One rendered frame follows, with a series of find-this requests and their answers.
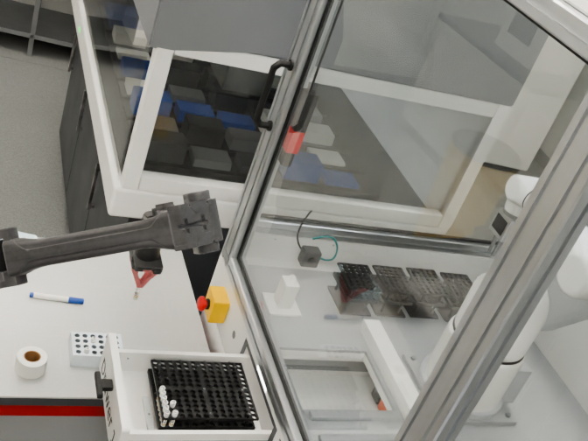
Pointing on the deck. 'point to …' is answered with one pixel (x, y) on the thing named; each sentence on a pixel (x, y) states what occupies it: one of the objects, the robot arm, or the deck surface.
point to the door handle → (269, 92)
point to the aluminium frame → (484, 302)
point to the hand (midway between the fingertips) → (140, 283)
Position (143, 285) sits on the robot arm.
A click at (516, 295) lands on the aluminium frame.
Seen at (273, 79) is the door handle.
